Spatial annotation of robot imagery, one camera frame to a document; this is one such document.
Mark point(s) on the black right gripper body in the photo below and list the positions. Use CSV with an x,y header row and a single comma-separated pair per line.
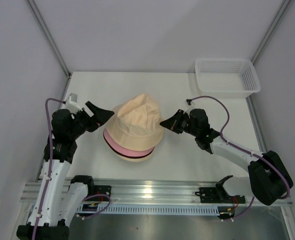
x,y
186,127

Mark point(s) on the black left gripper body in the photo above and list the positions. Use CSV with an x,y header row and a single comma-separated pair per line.
x,y
84,122

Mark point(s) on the black bucket hat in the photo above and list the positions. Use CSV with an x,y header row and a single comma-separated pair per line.
x,y
124,150

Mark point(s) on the beige hat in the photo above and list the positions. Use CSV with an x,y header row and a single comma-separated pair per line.
x,y
135,124

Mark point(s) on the cream bucket hat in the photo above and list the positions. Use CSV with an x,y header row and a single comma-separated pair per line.
x,y
136,156

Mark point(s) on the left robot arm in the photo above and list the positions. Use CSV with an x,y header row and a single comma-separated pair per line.
x,y
51,217

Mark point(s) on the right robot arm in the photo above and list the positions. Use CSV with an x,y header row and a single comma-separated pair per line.
x,y
268,180

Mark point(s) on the white plastic basket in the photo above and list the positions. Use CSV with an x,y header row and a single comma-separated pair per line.
x,y
226,77

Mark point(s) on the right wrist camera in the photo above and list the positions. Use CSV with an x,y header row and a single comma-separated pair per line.
x,y
190,105

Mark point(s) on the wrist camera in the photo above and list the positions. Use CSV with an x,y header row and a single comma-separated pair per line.
x,y
190,105
71,103

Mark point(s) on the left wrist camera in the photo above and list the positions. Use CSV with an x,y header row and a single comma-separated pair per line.
x,y
71,103

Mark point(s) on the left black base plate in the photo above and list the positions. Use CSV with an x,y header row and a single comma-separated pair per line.
x,y
100,190

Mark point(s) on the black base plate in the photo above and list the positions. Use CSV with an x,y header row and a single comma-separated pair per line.
x,y
216,195
100,190

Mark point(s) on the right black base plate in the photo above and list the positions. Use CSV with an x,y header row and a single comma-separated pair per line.
x,y
216,195

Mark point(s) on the aluminium mounting rail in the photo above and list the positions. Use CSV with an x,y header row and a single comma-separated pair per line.
x,y
148,192

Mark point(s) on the white slotted cable duct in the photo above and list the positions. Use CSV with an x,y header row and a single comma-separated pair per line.
x,y
176,210

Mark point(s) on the left aluminium frame post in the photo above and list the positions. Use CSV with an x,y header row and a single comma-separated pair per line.
x,y
40,21

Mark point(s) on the aluminium frame post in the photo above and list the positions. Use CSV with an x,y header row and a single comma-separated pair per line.
x,y
271,30
40,21

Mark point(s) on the right aluminium frame post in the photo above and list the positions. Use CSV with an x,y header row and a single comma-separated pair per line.
x,y
271,30

